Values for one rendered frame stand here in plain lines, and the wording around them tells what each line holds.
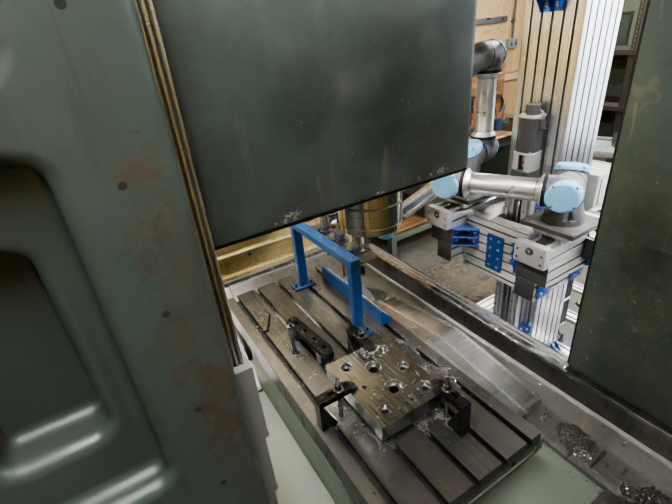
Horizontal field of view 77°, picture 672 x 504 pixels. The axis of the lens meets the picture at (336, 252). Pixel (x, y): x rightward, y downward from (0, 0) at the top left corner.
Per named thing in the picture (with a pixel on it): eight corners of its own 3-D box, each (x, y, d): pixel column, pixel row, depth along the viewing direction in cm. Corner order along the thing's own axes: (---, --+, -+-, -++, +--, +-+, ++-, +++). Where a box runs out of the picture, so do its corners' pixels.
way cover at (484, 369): (391, 304, 220) (390, 278, 212) (549, 419, 150) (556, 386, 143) (343, 326, 207) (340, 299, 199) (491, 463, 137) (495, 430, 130)
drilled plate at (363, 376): (385, 347, 144) (384, 336, 141) (446, 401, 121) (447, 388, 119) (327, 377, 134) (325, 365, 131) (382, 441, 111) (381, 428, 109)
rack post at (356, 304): (365, 326, 161) (361, 259, 147) (374, 334, 157) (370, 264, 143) (343, 337, 156) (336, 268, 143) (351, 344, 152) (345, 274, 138)
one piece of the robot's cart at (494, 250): (485, 265, 202) (488, 232, 193) (500, 273, 195) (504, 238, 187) (483, 266, 201) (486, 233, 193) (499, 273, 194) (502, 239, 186)
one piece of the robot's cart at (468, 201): (475, 186, 226) (476, 174, 223) (511, 196, 209) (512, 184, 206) (426, 204, 210) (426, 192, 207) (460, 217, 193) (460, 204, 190)
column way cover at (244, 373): (227, 403, 133) (185, 261, 109) (294, 535, 96) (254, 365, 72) (212, 410, 131) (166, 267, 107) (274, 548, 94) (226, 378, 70)
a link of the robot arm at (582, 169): (586, 192, 165) (593, 158, 158) (582, 204, 155) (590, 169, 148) (552, 189, 171) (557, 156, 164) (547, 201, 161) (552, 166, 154)
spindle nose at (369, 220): (328, 222, 110) (323, 177, 104) (381, 207, 115) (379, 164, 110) (358, 245, 97) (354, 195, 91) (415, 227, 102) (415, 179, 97)
